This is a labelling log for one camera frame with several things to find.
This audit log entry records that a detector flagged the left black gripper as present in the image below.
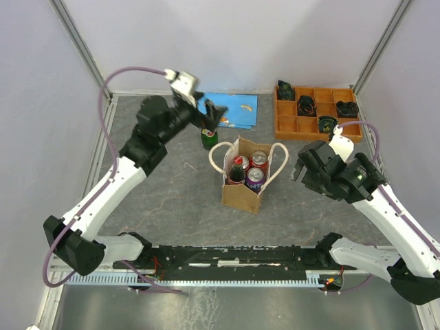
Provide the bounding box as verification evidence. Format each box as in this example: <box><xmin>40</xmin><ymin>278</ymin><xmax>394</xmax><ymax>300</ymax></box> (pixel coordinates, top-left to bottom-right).
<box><xmin>159</xmin><ymin>92</ymin><xmax>228</xmax><ymax>144</ymax></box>

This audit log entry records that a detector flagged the red cola can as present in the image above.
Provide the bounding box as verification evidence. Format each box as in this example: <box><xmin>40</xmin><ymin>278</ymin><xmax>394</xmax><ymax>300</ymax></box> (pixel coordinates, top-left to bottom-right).
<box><xmin>241</xmin><ymin>155</ymin><xmax>250</xmax><ymax>172</ymax></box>
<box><xmin>250</xmin><ymin>151</ymin><xmax>268</xmax><ymax>174</ymax></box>

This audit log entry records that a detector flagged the purple soda can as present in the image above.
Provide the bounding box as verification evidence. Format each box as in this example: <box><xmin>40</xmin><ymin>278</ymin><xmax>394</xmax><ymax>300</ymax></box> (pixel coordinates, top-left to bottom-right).
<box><xmin>245</xmin><ymin>167</ymin><xmax>265</xmax><ymax>193</ymax></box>

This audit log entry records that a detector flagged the cola bottle red cap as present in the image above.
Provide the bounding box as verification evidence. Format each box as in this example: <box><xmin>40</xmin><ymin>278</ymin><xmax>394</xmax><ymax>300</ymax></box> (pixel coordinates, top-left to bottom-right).
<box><xmin>228</xmin><ymin>155</ymin><xmax>245</xmax><ymax>185</ymax></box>

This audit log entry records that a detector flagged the brown canvas tote bag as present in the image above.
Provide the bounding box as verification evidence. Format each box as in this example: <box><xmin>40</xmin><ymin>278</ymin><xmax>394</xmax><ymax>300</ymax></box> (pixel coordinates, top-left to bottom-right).
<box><xmin>208</xmin><ymin>137</ymin><xmax>289</xmax><ymax>214</ymax></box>

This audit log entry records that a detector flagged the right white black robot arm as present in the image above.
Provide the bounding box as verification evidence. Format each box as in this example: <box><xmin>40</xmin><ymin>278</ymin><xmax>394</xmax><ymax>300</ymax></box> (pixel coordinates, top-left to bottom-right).
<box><xmin>291</xmin><ymin>138</ymin><xmax>439</xmax><ymax>305</ymax></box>

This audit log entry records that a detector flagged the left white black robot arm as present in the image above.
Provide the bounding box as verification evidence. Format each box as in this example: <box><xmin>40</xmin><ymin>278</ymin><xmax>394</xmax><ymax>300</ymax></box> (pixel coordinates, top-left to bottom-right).
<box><xmin>43</xmin><ymin>96</ymin><xmax>228</xmax><ymax>276</ymax></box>

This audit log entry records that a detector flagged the green glass bottle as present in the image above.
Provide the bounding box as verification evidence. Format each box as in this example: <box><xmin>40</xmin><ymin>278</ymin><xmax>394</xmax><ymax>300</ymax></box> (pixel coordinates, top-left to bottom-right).
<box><xmin>201</xmin><ymin>129</ymin><xmax>219</xmax><ymax>151</ymax></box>

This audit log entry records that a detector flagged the blue patterned cloth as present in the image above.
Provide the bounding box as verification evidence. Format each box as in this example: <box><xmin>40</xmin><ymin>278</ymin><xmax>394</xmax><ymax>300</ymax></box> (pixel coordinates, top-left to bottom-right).
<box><xmin>198</xmin><ymin>93</ymin><xmax>258</xmax><ymax>129</ymax></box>

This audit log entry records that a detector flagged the dark rolled item bottom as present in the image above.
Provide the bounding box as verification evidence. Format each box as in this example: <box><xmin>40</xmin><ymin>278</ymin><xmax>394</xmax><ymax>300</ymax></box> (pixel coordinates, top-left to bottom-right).
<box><xmin>318</xmin><ymin>115</ymin><xmax>338</xmax><ymax>134</ymax></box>

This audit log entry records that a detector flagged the orange wooden compartment tray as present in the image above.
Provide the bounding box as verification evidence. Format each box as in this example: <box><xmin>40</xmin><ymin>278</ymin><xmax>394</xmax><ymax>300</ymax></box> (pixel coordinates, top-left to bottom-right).
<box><xmin>274</xmin><ymin>86</ymin><xmax>360</xmax><ymax>141</ymax></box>

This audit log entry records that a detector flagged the dark rolled item centre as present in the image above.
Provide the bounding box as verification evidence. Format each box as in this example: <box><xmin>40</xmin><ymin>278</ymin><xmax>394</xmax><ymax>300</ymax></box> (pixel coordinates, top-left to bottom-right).
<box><xmin>297</xmin><ymin>95</ymin><xmax>317</xmax><ymax>117</ymax></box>

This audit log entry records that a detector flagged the dark rolled item right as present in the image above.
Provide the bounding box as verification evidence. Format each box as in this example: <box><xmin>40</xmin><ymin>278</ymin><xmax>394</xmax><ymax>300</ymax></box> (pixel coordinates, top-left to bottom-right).
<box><xmin>335</xmin><ymin>100</ymin><xmax>359</xmax><ymax>118</ymax></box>

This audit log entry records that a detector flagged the dark rolled item top-left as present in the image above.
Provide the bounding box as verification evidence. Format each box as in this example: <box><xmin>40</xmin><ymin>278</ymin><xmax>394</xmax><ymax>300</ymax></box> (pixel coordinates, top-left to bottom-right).
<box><xmin>277</xmin><ymin>80</ymin><xmax>296</xmax><ymax>101</ymax></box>

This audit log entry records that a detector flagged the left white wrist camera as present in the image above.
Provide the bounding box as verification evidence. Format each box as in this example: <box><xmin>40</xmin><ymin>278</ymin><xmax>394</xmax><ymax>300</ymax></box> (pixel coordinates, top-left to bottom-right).
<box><xmin>164</xmin><ymin>69</ymin><xmax>199</xmax><ymax>107</ymax></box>

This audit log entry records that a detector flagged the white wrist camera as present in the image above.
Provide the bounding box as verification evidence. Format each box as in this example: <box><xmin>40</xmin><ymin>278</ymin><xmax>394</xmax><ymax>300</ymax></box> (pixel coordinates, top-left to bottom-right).
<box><xmin>329</xmin><ymin>126</ymin><xmax>354</xmax><ymax>162</ymax></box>
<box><xmin>164</xmin><ymin>69</ymin><xmax>199</xmax><ymax>107</ymax></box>

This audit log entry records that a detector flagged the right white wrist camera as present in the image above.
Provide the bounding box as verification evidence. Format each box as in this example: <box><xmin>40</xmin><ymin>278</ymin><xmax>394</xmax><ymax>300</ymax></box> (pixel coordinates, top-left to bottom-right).
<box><xmin>329</xmin><ymin>126</ymin><xmax>354</xmax><ymax>162</ymax></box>

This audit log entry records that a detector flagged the light blue cable duct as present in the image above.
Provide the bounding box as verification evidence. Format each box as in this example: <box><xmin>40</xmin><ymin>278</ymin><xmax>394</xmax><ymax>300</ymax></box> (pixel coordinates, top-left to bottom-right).
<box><xmin>67</xmin><ymin>271</ymin><xmax>324</xmax><ymax>289</ymax></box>

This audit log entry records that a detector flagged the aluminium frame rail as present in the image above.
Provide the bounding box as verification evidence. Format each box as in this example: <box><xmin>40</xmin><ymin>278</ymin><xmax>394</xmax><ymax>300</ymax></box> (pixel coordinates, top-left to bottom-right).
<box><xmin>49</xmin><ymin>0</ymin><xmax>105</xmax><ymax>87</ymax></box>

